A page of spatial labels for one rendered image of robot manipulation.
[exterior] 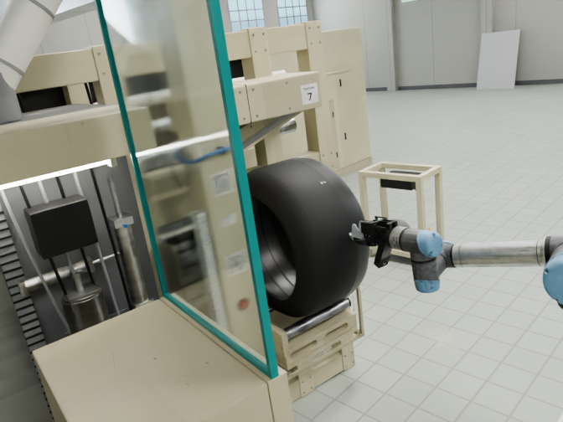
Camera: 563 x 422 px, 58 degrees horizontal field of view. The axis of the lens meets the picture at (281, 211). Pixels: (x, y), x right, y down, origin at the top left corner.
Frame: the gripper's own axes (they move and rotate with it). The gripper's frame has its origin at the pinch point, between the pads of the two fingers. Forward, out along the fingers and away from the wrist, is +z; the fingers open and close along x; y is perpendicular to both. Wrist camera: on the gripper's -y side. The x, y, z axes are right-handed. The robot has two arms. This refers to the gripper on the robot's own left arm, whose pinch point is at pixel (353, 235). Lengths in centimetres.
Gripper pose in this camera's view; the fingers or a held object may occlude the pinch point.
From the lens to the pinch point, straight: 176.5
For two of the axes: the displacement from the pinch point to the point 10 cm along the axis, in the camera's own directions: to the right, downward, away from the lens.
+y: -1.8, -9.6, -2.3
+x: -8.0, 2.8, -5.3
